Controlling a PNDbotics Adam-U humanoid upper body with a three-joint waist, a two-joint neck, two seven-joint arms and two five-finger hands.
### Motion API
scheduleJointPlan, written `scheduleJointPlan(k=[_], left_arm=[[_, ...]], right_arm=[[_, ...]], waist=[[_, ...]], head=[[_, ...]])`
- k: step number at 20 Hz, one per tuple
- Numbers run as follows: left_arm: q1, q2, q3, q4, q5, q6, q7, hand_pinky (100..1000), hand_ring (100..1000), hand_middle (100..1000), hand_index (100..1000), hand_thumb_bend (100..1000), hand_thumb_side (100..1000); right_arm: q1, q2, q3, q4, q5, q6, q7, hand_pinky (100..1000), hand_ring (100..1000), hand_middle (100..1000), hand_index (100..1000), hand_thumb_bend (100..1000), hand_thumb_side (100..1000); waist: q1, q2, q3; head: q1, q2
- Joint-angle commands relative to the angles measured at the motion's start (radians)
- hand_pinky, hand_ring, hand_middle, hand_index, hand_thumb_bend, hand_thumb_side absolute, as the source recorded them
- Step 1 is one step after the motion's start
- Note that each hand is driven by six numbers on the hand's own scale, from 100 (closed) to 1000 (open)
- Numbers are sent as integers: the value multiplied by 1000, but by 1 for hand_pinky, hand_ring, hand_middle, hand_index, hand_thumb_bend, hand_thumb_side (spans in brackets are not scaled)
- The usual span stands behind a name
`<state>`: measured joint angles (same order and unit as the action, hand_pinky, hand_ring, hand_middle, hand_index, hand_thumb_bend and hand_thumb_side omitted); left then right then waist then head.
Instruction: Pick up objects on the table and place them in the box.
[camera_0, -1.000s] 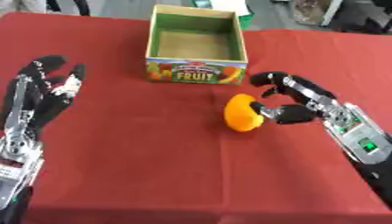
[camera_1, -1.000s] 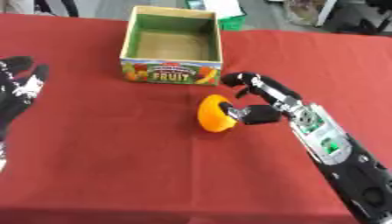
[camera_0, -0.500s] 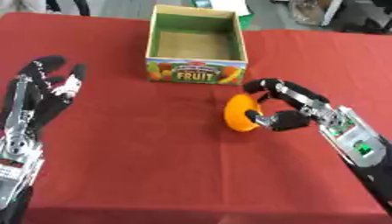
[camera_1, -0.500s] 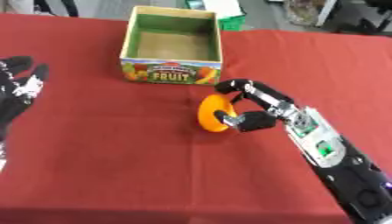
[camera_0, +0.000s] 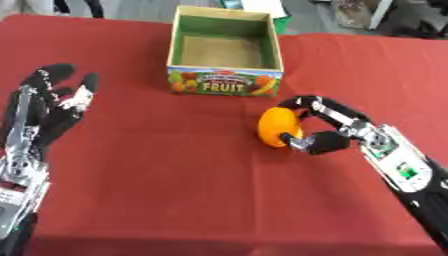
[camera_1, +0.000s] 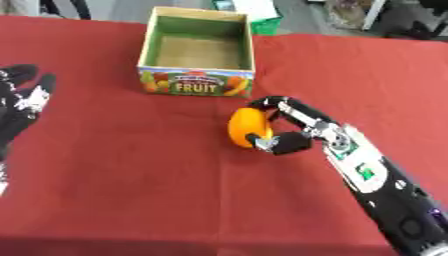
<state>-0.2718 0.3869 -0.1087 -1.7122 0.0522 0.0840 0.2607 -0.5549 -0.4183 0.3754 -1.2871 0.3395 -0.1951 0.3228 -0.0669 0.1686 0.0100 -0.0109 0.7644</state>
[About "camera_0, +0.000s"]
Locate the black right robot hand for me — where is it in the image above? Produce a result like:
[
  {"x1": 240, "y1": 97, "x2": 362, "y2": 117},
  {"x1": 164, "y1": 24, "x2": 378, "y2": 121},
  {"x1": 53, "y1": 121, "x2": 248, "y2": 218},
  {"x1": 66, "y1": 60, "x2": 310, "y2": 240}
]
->
[{"x1": 276, "y1": 95, "x2": 375, "y2": 156}]

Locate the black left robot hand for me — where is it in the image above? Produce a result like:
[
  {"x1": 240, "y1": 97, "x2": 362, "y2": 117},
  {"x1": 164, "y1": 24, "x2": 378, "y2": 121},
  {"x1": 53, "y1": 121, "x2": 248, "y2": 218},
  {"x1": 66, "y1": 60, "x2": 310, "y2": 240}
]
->
[{"x1": 0, "y1": 62, "x2": 102, "y2": 168}]

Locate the orange toy fruit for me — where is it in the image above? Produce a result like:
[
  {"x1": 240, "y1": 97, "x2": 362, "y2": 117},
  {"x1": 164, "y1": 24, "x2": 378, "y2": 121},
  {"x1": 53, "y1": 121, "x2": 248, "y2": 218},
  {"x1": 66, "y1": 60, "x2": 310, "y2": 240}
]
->
[{"x1": 255, "y1": 106, "x2": 307, "y2": 149}]

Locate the cardboard box with green inside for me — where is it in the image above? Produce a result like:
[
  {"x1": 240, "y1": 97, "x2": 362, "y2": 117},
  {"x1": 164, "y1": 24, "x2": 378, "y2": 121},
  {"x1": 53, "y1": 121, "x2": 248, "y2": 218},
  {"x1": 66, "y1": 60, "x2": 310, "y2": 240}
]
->
[{"x1": 164, "y1": 4, "x2": 287, "y2": 98}]

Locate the person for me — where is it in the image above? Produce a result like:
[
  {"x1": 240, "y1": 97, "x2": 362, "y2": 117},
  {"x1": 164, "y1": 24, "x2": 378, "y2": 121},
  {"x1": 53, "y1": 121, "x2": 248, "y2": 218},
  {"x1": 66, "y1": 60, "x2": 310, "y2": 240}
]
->
[{"x1": 50, "y1": 0, "x2": 107, "y2": 19}]

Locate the green bin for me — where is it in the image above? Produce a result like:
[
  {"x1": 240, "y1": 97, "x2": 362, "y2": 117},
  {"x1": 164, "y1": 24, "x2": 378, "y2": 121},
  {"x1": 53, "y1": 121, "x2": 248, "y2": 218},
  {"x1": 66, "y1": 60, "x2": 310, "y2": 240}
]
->
[{"x1": 218, "y1": 0, "x2": 294, "y2": 36}]

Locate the dark bag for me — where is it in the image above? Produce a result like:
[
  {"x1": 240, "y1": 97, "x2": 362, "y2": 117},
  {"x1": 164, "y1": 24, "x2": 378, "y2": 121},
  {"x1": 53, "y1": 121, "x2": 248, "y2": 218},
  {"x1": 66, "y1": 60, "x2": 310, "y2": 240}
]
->
[{"x1": 378, "y1": 0, "x2": 448, "y2": 40}]

